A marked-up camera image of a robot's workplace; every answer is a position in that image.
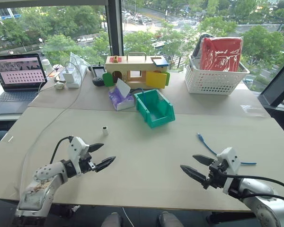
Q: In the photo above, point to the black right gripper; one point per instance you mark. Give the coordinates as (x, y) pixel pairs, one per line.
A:
(216, 176)

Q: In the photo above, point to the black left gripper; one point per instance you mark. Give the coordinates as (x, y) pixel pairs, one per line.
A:
(86, 165)

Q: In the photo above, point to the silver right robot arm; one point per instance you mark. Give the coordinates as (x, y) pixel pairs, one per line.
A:
(260, 196)

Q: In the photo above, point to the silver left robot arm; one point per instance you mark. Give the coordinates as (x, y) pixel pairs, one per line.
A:
(46, 172)

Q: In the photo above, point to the small white connector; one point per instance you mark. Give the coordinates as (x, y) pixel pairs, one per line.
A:
(105, 130)

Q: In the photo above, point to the purple tissue box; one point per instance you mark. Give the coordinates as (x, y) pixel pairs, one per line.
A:
(121, 100)

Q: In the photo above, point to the grey rounded shape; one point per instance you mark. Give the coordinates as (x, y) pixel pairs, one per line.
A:
(111, 220)
(170, 220)

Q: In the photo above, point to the green plastic storage bin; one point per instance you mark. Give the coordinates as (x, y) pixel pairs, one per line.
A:
(161, 118)

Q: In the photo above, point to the clear plastic bag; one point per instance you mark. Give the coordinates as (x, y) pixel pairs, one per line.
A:
(252, 110)

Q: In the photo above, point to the white power adapter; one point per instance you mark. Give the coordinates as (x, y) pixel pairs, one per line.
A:
(68, 77)
(77, 79)

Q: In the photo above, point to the small beige shell object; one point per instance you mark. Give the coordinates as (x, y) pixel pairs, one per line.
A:
(59, 85)

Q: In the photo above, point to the black handheld controller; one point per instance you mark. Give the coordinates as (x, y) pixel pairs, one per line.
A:
(98, 74)

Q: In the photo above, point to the white perforated plastic basket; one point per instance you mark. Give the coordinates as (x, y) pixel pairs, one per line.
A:
(213, 81)

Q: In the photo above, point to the small white stick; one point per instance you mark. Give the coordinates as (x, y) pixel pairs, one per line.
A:
(10, 139)

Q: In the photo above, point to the wooden toy lock box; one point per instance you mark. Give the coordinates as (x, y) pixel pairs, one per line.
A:
(135, 67)

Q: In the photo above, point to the clear plastic package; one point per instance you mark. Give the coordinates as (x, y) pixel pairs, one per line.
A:
(77, 60)

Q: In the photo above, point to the white paper cup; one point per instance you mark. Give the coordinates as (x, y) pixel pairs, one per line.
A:
(47, 67)

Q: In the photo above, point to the dark tilted monitor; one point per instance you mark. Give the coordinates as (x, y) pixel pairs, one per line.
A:
(278, 85)

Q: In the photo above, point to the red bag in plastic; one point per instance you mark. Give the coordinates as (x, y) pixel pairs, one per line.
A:
(221, 54)

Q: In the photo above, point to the open grey laptop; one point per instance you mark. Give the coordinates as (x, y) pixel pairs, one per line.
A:
(19, 73)

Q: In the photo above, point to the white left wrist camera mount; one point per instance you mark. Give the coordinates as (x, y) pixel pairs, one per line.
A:
(76, 146)

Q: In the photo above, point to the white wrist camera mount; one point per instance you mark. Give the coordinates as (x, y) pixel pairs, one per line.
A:
(76, 146)
(230, 157)

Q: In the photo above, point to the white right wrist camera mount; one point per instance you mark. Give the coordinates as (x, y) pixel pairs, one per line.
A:
(230, 157)

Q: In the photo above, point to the dark window frame post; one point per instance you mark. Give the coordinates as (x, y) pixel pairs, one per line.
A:
(114, 28)

